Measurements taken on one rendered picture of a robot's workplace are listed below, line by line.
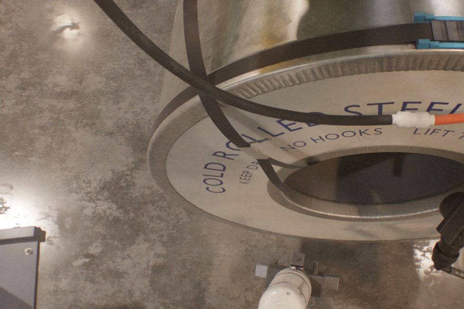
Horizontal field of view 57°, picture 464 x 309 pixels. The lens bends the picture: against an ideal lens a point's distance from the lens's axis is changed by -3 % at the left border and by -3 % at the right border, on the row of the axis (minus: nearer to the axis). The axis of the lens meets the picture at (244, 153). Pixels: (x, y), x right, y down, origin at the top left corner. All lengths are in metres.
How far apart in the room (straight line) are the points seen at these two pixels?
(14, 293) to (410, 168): 1.68
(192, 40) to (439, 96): 0.43
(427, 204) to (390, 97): 0.68
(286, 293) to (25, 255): 1.53
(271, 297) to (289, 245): 1.09
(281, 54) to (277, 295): 0.43
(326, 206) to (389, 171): 0.24
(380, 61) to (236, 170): 0.52
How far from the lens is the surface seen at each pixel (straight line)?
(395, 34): 0.68
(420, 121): 0.60
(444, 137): 0.92
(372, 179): 1.47
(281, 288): 0.83
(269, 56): 0.71
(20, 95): 2.57
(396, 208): 1.43
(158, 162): 1.07
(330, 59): 0.67
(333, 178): 1.44
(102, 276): 2.01
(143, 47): 0.48
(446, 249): 1.12
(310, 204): 1.36
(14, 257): 2.19
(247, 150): 0.83
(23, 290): 2.14
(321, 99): 0.76
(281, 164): 0.90
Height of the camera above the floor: 1.87
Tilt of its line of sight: 65 degrees down
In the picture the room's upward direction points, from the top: 7 degrees counter-clockwise
